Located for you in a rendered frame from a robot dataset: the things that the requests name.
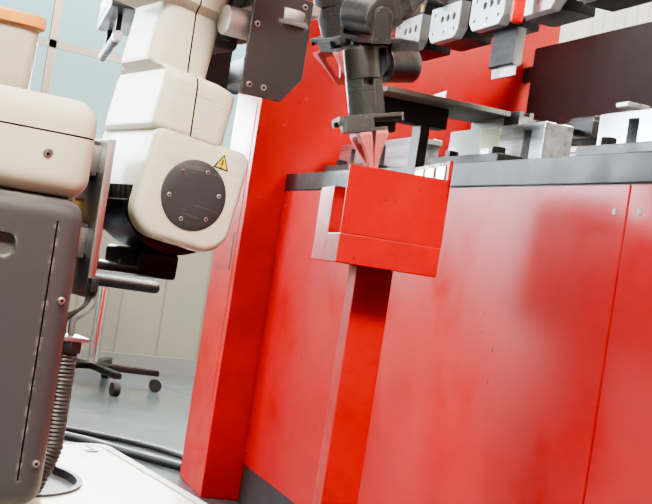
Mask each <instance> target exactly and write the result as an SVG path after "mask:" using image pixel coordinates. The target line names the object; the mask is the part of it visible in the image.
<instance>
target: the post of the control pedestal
mask: <svg viewBox="0 0 652 504"><path fill-rule="evenodd" d="M392 275H393V272H392V271H389V270H383V269H376V268H370V267H363V266H357V265H349V269H348V275H347V282H346V289H345V295H344V302H343V308H342V315H341V321H340V328H339V334H338V341H337V347H336V354H335V360H334V367H333V373H332V380H331V386H330V393H329V399H328V406H327V412H326V419H325V425H324V432H323V438H322V445H321V451H320V458H319V465H318V471H317V478H316V484H315V491H314V497H313V504H358V497H359V491H360V484H361V478H362V471H363V465H364V458H365V452H366V445H367V439H368V432H369V425H370V419H371V412H372V406H373V399H374V393H375V386H376V380H377V373H378V367H379V360H380V354H381V347H382V341H383V334H384V327H385V321H386V314H387V308H388V301H389V295H390V288H391V282H392Z"/></svg>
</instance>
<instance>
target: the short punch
mask: <svg viewBox="0 0 652 504"><path fill-rule="evenodd" d="M526 29H527V28H523V27H519V26H517V27H513V28H509V29H506V30H502V31H499V32H495V33H494V35H493V41H492V48H491V54H490V61H489V67H488V68H489V69H490V70H492V74H491V80H492V79H497V78H502V77H507V76H512V75H516V68H517V66H519V65H521V62H522V56H523V49H524V43H525V36H526Z"/></svg>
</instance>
